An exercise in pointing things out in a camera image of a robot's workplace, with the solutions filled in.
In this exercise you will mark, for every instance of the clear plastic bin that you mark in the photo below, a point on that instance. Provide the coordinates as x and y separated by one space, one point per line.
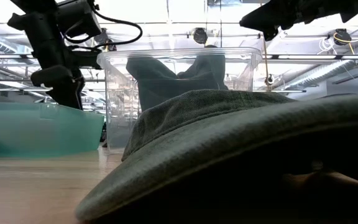
117 118

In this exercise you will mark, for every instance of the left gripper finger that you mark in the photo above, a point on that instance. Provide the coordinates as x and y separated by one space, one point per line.
71 91
51 76

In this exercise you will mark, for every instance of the dark green baseball cap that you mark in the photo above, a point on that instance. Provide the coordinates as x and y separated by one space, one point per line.
160 90
213 140

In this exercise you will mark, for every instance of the teal plastic bin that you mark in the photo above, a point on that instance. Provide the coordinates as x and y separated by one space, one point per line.
26 130

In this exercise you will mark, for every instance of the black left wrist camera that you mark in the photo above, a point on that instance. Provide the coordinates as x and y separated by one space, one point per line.
79 17

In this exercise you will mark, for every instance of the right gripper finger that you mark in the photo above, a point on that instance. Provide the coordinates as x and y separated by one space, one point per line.
272 18

